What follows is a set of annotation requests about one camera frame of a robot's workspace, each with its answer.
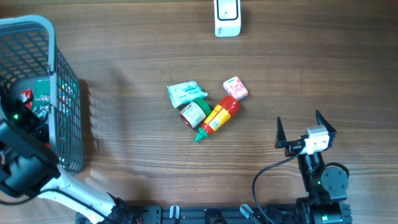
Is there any light blue tissue pack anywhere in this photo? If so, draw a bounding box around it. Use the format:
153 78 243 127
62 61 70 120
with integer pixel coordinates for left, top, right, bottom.
167 81 208 108

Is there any white barcode scanner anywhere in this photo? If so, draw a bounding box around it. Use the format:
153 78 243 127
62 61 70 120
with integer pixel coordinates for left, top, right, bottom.
213 0 241 37

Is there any grey plastic shopping basket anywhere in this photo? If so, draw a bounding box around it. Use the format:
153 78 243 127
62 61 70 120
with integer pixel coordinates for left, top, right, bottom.
1 15 84 175

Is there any black right camera cable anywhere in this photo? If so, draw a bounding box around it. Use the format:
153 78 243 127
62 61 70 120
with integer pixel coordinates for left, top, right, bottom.
252 146 307 224

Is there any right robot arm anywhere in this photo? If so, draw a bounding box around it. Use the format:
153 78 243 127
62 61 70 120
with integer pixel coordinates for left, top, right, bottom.
275 111 353 224

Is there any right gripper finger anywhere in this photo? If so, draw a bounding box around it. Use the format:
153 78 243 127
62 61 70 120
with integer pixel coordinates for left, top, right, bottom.
275 117 287 148
315 110 337 146

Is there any green snack bag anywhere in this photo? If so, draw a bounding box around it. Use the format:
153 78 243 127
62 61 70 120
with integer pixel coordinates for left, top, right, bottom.
32 80 50 124

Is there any red sauce bottle yellow label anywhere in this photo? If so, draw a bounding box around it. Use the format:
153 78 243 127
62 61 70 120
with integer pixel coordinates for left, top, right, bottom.
195 95 241 142

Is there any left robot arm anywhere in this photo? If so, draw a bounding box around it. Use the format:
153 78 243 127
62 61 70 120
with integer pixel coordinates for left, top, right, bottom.
1 96 134 223

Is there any small jar green lid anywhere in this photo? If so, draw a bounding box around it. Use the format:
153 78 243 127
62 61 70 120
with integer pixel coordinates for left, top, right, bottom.
180 98 211 128

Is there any red snack sachet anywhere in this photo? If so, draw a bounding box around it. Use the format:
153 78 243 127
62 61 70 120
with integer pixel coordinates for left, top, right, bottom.
21 89 33 110

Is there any pink white tissue pack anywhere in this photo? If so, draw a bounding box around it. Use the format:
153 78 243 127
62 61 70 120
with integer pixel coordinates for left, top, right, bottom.
223 76 248 100

